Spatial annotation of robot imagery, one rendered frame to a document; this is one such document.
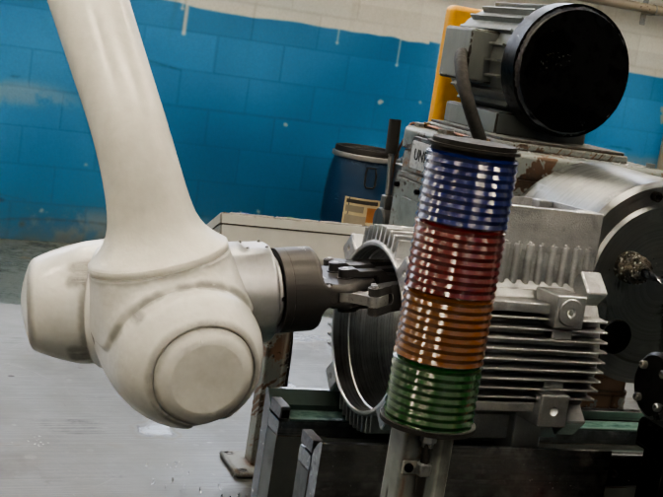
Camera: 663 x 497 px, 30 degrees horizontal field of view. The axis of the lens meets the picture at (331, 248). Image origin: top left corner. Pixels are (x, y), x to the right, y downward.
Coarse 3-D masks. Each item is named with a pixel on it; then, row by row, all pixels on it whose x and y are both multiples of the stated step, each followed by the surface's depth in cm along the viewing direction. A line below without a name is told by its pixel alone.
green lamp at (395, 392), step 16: (400, 368) 79; (416, 368) 78; (432, 368) 78; (480, 368) 80; (400, 384) 79; (416, 384) 79; (432, 384) 78; (448, 384) 78; (464, 384) 79; (400, 400) 79; (416, 400) 79; (432, 400) 78; (448, 400) 79; (464, 400) 79; (400, 416) 79; (416, 416) 79; (432, 416) 79; (448, 416) 79; (464, 416) 79; (432, 432) 79; (448, 432) 79
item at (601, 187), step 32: (544, 192) 156; (576, 192) 150; (608, 192) 146; (640, 192) 145; (608, 224) 144; (640, 224) 145; (608, 256) 144; (640, 256) 143; (608, 288) 145; (640, 288) 147; (608, 320) 146; (640, 320) 148; (608, 352) 147; (640, 352) 149
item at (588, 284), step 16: (352, 240) 117; (400, 272) 107; (592, 272) 113; (576, 288) 113; (592, 288) 112; (592, 304) 113; (336, 384) 118; (384, 400) 107; (576, 416) 114; (560, 432) 114
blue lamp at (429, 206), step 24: (432, 168) 77; (456, 168) 76; (480, 168) 76; (504, 168) 77; (432, 192) 77; (456, 192) 76; (480, 192) 76; (504, 192) 77; (432, 216) 77; (456, 216) 76; (480, 216) 77; (504, 216) 78
